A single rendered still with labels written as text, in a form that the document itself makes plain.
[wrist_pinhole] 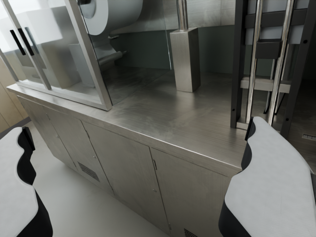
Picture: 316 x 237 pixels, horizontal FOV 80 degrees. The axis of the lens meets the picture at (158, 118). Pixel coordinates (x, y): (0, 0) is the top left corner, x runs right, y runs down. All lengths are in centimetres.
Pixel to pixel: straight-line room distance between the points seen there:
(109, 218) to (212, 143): 118
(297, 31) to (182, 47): 44
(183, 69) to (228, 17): 33
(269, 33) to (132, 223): 137
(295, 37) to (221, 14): 55
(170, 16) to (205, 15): 20
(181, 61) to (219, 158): 49
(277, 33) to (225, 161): 34
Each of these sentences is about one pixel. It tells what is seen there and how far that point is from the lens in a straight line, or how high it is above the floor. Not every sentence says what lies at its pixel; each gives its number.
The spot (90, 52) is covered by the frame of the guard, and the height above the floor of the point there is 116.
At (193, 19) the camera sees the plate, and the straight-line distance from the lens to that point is 112.
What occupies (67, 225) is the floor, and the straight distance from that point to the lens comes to 176.
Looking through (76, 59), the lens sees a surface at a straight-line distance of 95.
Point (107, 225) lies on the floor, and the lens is 161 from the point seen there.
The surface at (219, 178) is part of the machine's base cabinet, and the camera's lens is 66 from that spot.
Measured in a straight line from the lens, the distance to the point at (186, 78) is 90.
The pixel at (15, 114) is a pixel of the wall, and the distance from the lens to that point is 357.
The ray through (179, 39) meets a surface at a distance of 87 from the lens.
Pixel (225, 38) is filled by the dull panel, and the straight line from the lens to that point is 108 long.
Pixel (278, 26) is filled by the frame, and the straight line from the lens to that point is 57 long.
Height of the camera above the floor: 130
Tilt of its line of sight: 32 degrees down
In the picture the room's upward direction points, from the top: 11 degrees counter-clockwise
